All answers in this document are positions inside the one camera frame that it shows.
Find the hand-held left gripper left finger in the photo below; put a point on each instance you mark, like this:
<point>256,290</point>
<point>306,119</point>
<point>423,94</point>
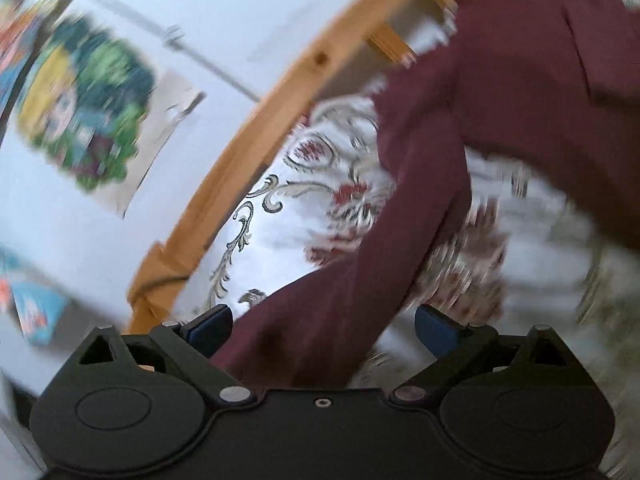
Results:
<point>209,324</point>

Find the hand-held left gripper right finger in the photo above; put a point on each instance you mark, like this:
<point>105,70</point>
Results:
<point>434,331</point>

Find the maroon garment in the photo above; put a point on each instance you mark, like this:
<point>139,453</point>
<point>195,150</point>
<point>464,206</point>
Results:
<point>505,85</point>

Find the white floral blanket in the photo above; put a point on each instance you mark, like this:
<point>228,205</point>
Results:
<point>290,220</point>

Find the colourful wall poster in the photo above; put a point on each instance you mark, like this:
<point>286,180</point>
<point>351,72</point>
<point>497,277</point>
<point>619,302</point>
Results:
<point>20,25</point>
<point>35,310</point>
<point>85,105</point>

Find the wooden bed frame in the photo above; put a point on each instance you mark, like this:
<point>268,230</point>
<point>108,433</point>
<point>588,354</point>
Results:
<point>250,145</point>

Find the grey wall conduit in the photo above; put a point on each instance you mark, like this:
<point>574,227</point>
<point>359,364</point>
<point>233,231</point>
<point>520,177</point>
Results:
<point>150,30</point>

